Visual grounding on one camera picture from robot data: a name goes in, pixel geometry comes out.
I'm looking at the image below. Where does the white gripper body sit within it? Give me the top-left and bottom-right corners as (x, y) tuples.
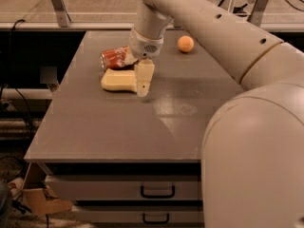
(129, 28), (164, 59)

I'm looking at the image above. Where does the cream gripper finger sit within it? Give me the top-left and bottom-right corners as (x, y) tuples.
(134, 59), (155, 97)
(124, 52), (138, 66)

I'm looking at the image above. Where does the yellow wavy sponge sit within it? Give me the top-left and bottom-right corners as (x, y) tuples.
(101, 69), (137, 92)

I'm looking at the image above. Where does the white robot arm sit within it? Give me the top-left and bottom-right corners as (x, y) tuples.
(129, 0), (304, 228)

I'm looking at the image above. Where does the red coke can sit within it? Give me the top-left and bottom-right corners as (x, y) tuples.
(101, 47), (130, 70)

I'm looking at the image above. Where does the orange ball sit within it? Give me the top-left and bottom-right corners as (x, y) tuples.
(178, 36), (194, 53)

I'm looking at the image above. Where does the grey drawer cabinet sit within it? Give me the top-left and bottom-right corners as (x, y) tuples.
(26, 30), (242, 228)

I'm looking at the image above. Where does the upper grey drawer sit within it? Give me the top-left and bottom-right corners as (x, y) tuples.
(46, 175), (201, 201)

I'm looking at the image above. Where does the grey drawer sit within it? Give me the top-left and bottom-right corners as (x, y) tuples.
(46, 175), (201, 201)
(72, 206), (204, 225)

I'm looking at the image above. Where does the lower grey drawer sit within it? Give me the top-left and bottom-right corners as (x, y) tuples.
(72, 206), (204, 225)

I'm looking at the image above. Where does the cardboard box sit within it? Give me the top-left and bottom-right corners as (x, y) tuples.
(22, 163), (72, 215)

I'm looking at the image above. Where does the left metal bracket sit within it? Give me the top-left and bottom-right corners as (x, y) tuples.
(51, 0), (71, 28)

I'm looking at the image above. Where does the metal bracket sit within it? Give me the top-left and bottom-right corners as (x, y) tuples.
(248, 0), (269, 27)
(51, 0), (71, 28)

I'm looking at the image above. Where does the black upper drawer handle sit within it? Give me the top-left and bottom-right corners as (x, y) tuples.
(140, 185), (176, 199)

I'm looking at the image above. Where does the black drawer handle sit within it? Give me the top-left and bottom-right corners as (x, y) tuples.
(140, 185), (176, 199)
(142, 214), (170, 225)

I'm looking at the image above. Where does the black cable left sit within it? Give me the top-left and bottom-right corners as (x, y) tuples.
(0, 18), (36, 141)

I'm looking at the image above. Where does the right metal bracket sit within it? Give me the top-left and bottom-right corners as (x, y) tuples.
(248, 0), (269, 27)

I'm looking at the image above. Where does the black lower drawer handle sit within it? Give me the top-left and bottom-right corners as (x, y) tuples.
(142, 214), (170, 225)

